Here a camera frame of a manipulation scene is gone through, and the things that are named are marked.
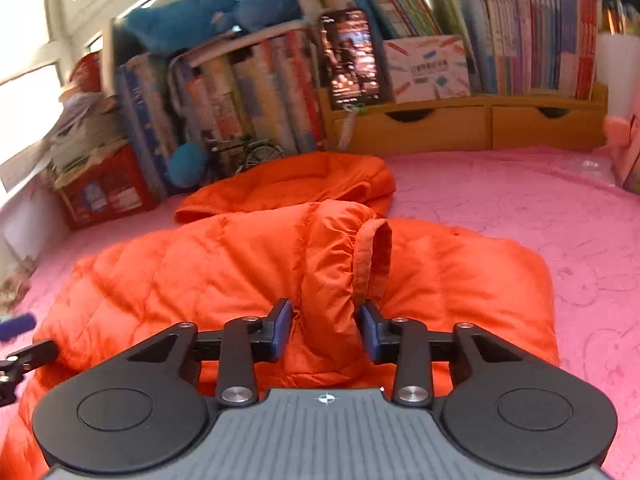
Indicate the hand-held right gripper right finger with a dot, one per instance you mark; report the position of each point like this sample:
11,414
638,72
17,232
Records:
370,331

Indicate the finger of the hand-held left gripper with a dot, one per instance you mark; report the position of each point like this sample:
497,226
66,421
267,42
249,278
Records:
35,355
17,327

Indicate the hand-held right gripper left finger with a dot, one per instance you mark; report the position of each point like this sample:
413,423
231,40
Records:
282,331

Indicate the orange puffer jacket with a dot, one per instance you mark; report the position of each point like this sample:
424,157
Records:
225,270

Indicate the clear plastic snack bag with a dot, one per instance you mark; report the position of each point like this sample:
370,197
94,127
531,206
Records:
17,282

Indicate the red plastic crate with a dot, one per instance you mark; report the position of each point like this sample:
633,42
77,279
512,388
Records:
110,190

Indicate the miniature bicycle model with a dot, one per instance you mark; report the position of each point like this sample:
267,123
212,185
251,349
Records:
260,152

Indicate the round blue plush ball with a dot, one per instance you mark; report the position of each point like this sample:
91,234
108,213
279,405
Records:
187,165

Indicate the stack of papers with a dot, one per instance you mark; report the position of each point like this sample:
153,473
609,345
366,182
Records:
85,130

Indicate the wooden shelf with drawers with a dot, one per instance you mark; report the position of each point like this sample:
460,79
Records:
440,127

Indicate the row of thick colourful books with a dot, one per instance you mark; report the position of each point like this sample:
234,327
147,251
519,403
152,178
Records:
260,95

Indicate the row of thin blue books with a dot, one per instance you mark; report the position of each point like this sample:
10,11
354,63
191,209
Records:
145,120

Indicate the white printed box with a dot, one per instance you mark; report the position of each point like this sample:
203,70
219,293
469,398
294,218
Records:
425,70

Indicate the dark photo magazine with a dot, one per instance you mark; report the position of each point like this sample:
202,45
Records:
350,60

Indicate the pink house-shaped bag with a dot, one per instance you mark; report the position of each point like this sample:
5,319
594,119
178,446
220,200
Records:
627,150

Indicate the blue plush toy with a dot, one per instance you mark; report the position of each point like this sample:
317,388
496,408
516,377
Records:
180,20

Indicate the row of pastel shelf books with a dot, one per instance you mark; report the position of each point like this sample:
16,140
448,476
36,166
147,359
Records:
525,35

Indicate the white file holder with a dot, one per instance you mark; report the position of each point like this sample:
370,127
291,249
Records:
620,75

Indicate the white window frame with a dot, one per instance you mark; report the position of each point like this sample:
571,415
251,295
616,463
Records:
60,10

